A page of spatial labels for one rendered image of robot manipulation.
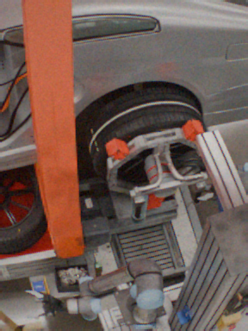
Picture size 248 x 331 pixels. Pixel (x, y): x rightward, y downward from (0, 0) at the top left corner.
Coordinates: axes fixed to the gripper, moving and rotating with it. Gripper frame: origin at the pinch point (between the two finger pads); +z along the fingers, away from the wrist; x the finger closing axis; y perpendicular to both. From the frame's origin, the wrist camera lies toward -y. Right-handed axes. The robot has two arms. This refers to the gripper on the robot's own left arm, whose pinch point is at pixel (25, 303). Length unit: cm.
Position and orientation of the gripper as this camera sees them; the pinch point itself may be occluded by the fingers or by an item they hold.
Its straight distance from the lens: 287.3
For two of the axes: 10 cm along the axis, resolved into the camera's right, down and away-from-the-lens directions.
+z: -10.0, 0.5, -0.6
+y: -0.2, 6.3, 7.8
